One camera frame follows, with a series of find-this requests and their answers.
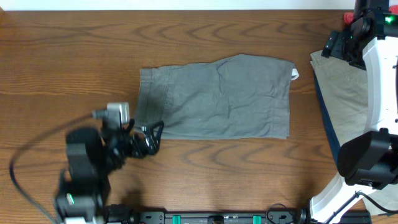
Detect grey shorts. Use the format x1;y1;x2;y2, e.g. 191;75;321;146
134;54;299;140

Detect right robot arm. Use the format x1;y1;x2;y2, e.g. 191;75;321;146
298;0;397;223

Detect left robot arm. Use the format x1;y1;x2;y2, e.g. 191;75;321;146
55;119;164;223

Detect red garment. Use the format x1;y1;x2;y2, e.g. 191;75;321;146
343;5;398;25

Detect khaki beige shorts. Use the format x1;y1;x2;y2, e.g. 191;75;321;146
310;49;398;216

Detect navy blue garment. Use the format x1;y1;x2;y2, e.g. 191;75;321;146
313;73;340;165

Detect left black cable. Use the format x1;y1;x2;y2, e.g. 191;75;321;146
8;113;103;224

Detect black cable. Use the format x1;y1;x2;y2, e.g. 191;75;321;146
323;191;398;224
8;113;103;224

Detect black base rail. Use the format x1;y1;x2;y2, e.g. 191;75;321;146
104;203;373;224

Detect right black cable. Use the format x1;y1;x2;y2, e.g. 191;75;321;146
323;191;398;224

